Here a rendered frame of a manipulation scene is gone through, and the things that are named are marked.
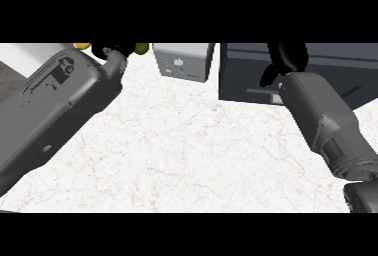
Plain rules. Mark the dark grey appliance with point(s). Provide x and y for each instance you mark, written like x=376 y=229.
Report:
x=245 y=76

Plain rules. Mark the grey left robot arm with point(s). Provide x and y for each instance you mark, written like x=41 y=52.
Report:
x=53 y=106

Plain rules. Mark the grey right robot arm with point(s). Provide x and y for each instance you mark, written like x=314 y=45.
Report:
x=325 y=126

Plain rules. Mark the pale grey appliance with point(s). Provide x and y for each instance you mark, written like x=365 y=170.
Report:
x=184 y=61

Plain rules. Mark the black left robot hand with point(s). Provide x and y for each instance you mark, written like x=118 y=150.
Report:
x=114 y=47

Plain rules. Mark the green fruit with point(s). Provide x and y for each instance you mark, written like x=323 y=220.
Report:
x=142 y=48

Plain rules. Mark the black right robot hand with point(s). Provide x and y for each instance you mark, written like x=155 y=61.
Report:
x=285 y=60

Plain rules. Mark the yellow fruit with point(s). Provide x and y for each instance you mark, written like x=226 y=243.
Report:
x=81 y=45

